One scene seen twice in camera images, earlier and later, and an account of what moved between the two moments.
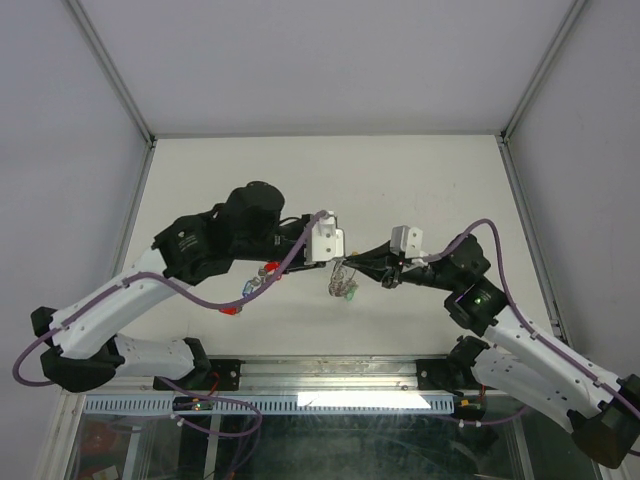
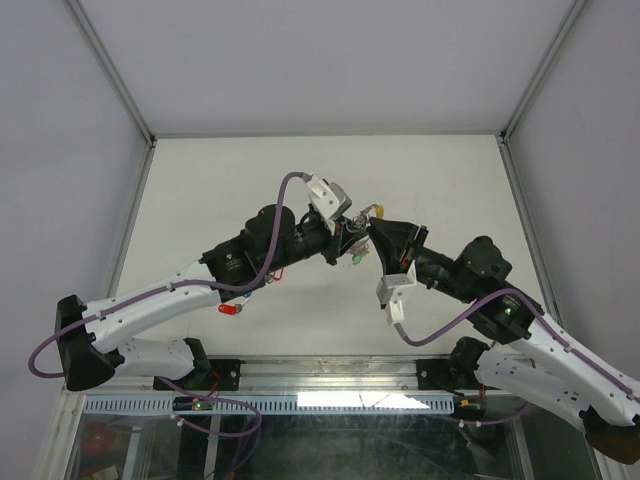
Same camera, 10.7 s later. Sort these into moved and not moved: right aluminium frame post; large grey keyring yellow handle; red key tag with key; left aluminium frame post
Moved: large grey keyring yellow handle
Not moved: left aluminium frame post; right aluminium frame post; red key tag with key
